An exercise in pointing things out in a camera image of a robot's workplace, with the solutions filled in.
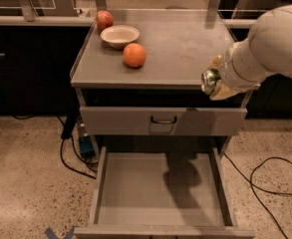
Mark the black drawer handle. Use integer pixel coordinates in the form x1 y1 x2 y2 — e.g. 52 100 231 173
150 116 177 124

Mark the black floor cable right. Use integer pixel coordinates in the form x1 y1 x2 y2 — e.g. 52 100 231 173
223 152 292 239

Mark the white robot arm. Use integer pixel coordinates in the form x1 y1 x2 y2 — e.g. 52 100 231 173
201 5 292 101

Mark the blue tape cross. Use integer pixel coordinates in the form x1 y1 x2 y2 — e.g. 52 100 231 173
44 226 75 239

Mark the green soda can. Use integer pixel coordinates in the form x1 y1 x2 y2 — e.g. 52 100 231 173
201 69 220 95

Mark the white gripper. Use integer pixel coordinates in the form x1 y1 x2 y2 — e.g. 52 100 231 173
208 41 261 101

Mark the dark background counter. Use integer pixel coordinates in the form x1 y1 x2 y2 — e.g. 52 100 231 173
0 17 95 116

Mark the white bowl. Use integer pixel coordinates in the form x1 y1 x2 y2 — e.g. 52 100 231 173
101 25 140 49

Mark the black floor cable left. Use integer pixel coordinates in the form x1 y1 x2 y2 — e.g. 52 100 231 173
11 114 100 180

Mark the blue box on floor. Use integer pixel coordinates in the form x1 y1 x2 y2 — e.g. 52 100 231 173
78 122 96 158

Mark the grey drawer cabinet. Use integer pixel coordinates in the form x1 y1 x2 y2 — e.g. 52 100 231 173
71 9 249 149

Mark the black floor cable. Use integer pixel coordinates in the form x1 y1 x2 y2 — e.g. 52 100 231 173
11 114 100 180
223 152 292 239

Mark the orange fruit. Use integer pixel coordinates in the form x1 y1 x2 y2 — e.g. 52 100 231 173
123 43 146 68

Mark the open grey middle drawer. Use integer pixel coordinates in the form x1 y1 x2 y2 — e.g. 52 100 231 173
75 147 255 239

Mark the closed grey top drawer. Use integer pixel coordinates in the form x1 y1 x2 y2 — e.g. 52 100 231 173
80 107 247 136

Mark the red apple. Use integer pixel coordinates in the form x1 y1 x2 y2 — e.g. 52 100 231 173
97 10 114 30

